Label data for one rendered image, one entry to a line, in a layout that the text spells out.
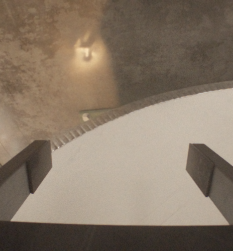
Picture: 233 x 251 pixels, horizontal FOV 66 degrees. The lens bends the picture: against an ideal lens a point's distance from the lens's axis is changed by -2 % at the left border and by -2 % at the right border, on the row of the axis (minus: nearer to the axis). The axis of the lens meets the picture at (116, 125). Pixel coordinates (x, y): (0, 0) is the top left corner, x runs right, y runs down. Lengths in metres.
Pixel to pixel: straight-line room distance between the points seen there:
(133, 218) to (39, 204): 0.14
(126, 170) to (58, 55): 0.52
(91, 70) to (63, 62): 0.10
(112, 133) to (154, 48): 0.37
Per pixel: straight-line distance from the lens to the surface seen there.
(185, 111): 0.39
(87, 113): 0.76
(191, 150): 0.16
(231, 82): 0.51
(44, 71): 0.75
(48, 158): 0.17
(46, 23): 0.69
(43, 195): 0.31
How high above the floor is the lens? 0.61
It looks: 51 degrees down
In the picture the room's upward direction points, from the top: 169 degrees counter-clockwise
